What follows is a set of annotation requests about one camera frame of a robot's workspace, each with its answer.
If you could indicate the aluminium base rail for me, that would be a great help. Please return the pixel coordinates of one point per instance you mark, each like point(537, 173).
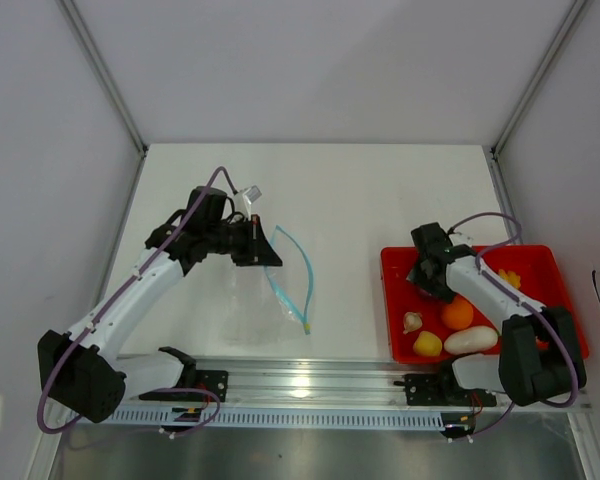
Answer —
point(318, 384)

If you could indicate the clear zip top bag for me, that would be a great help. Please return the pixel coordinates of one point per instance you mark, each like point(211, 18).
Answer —
point(272, 305)

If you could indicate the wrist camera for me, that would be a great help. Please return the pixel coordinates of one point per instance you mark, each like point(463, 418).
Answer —
point(244, 200)
point(459, 238)

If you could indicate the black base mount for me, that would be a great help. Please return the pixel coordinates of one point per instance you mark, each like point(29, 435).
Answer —
point(215, 381)
point(440, 389)

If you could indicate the white toy eggplant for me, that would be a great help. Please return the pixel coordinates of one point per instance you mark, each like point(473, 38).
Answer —
point(471, 340)

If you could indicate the toy orange fruit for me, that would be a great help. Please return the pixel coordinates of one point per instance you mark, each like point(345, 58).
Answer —
point(457, 315)

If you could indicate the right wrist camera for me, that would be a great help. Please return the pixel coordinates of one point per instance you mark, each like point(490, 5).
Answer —
point(459, 238)

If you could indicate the purple toy onion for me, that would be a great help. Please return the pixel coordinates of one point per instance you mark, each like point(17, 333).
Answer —
point(424, 292)

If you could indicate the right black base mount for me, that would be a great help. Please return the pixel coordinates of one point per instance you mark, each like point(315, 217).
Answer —
point(440, 389)

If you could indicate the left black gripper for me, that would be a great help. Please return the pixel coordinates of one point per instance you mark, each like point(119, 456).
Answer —
point(257, 251)

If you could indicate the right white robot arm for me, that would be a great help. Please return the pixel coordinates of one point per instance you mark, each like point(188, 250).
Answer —
point(540, 359)

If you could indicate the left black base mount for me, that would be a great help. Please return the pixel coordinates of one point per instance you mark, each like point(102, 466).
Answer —
point(215, 381)

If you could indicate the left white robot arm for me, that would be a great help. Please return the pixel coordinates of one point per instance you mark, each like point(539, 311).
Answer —
point(81, 368)

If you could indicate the toy garlic bulb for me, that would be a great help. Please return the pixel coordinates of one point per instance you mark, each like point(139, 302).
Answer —
point(412, 321)

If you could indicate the white slotted cable duct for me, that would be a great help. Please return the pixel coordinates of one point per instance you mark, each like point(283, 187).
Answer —
point(279, 418)

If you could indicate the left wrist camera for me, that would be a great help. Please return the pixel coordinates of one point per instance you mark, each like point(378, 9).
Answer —
point(244, 200)

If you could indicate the yellow toy pepper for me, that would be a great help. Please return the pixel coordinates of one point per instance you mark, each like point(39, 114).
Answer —
point(427, 344)

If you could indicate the red plastic tray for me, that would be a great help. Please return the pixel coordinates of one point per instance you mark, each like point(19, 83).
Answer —
point(541, 284)

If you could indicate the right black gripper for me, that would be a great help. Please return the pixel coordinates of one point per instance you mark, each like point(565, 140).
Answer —
point(417, 278)

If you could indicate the yellow toy ginger root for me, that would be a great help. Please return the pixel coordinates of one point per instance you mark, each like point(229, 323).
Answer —
point(511, 278)

